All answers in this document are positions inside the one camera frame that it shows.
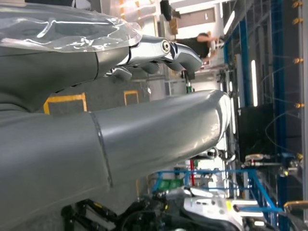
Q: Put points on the green plastic crate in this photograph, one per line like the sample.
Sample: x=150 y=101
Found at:
x=170 y=185

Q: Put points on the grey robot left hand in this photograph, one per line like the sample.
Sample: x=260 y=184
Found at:
x=144 y=134

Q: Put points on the blue metal shelf rack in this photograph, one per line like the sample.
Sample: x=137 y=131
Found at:
x=204 y=172

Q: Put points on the blue tall rack frame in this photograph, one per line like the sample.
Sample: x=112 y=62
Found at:
x=278 y=79

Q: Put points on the person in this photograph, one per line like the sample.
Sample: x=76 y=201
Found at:
x=197 y=44

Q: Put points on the black machine base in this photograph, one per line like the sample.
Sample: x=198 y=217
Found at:
x=144 y=216

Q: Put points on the ceiling light strip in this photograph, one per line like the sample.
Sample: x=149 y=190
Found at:
x=254 y=83

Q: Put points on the black monitor screen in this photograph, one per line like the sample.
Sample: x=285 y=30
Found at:
x=255 y=130

